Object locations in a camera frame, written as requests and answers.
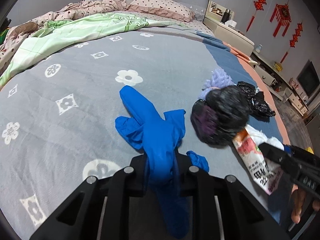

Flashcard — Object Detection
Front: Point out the green orange folded quilt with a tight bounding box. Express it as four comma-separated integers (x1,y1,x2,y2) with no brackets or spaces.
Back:
0,28,10,44

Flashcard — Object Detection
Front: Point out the beige bedside cabinet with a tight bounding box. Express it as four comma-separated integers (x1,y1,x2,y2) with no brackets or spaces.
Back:
203,17,254,56

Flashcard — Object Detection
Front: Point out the red chinese knot centre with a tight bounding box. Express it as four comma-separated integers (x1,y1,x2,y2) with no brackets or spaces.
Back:
270,0,292,37

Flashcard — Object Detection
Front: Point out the right hand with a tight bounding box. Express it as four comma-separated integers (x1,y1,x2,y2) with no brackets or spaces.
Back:
291,189,306,224

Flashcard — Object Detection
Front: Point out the blue rubber glove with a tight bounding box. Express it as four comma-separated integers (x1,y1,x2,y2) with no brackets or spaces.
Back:
114,85,210,240

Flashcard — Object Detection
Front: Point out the grey flower pattern blanket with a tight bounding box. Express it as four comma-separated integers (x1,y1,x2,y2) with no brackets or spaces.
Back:
0,26,292,240

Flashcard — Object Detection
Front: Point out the small white bottle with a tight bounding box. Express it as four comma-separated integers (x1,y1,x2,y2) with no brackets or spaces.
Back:
255,44,263,53

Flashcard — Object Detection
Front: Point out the black television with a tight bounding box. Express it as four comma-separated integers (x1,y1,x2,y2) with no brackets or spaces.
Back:
297,60,319,97

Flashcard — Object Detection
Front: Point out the green floral quilt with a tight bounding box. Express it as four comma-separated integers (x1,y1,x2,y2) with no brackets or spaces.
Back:
1,12,184,87

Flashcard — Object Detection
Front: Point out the white tv stand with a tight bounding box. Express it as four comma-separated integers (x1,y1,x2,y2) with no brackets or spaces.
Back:
251,51,309,118

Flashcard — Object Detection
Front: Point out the pink dotted pillow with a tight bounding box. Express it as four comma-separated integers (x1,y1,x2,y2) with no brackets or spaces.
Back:
127,0,195,22

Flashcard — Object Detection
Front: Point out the pink dotted duvet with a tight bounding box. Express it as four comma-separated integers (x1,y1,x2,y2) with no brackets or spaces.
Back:
1,0,127,74

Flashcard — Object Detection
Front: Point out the black thermos bottle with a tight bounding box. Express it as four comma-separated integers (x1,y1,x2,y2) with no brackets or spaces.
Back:
220,8,231,24

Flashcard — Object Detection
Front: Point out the red chinese knot right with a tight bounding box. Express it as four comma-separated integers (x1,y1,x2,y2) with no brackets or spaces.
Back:
280,21,303,63

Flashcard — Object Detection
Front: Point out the yellow toy on stand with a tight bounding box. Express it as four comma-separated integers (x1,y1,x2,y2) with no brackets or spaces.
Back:
274,62,283,72

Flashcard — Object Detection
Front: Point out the white pink snack wrapper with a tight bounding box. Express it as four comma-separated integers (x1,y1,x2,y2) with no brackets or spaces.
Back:
233,128,283,195

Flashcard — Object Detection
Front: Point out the black plastic bag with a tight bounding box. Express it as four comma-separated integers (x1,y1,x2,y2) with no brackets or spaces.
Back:
190,85,251,146
237,81,276,122

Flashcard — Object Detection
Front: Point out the white tissue box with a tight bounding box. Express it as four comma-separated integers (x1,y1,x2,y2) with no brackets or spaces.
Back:
225,20,237,29

